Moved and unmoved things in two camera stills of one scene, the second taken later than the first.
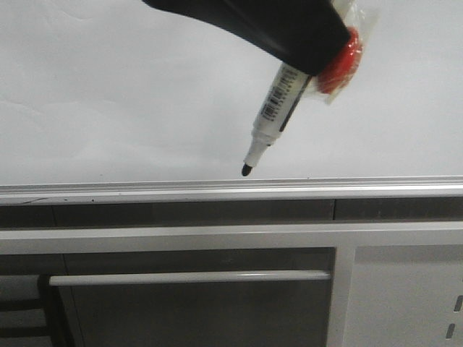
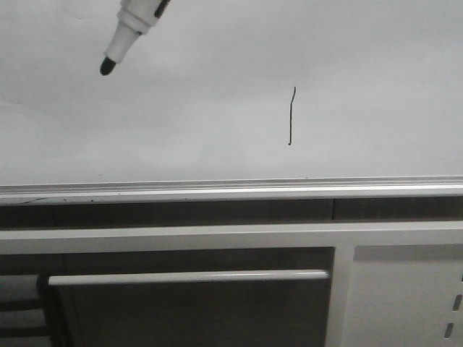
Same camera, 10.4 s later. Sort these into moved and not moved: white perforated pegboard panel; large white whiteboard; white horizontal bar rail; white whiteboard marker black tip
Moved: white whiteboard marker black tip
Not moved: white horizontal bar rail; large white whiteboard; white perforated pegboard panel
